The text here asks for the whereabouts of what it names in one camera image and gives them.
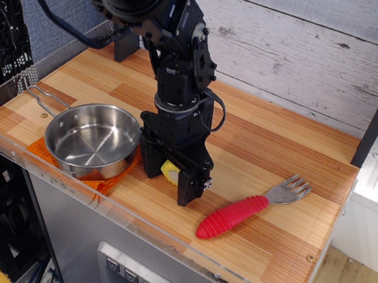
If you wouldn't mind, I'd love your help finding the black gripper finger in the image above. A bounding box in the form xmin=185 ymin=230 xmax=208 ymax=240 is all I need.
xmin=177 ymin=169 xmax=210 ymax=207
xmin=140 ymin=135 xmax=167 ymax=178

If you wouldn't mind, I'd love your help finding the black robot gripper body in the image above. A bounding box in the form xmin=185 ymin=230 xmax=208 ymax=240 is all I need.
xmin=141 ymin=94 xmax=214 ymax=172

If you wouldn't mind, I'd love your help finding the yellow green toy corn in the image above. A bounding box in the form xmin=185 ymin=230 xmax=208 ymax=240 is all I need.
xmin=161 ymin=160 xmax=180 ymax=186

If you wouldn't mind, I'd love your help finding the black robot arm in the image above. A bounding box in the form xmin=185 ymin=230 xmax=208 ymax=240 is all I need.
xmin=92 ymin=0 xmax=220 ymax=206

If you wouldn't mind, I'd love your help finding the stainless steel pan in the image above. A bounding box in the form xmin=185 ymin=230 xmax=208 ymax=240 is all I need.
xmin=27 ymin=85 xmax=141 ymax=180

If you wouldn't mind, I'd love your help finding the clear acrylic guard panel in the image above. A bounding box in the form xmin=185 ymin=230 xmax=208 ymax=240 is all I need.
xmin=0 ymin=135 xmax=253 ymax=283

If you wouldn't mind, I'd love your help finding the stainless steel toy cabinet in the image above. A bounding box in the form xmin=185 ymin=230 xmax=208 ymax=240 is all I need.
xmin=29 ymin=173 xmax=226 ymax=283

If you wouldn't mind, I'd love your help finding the silver button panel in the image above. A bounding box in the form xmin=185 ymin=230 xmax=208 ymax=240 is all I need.
xmin=97 ymin=241 xmax=172 ymax=283

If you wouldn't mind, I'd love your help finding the orange knitted cloth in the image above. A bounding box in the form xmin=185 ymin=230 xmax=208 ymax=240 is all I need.
xmin=27 ymin=137 xmax=142 ymax=195

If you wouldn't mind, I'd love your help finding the red handled metal fork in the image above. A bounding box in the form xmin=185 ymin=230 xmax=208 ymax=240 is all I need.
xmin=195 ymin=175 xmax=312 ymax=240

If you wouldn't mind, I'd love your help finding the dark left frame post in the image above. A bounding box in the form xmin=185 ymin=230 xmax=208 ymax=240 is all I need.
xmin=114 ymin=33 xmax=140 ymax=62

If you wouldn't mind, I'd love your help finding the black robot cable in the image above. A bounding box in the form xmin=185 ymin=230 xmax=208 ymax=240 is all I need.
xmin=8 ymin=0 xmax=138 ymax=53

